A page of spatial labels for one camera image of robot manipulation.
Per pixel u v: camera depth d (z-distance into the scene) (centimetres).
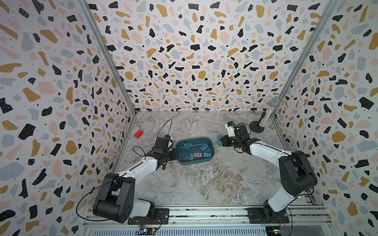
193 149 100
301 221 73
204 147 100
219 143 97
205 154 95
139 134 106
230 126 85
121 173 47
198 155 94
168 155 78
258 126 109
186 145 97
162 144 70
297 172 47
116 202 42
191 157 95
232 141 81
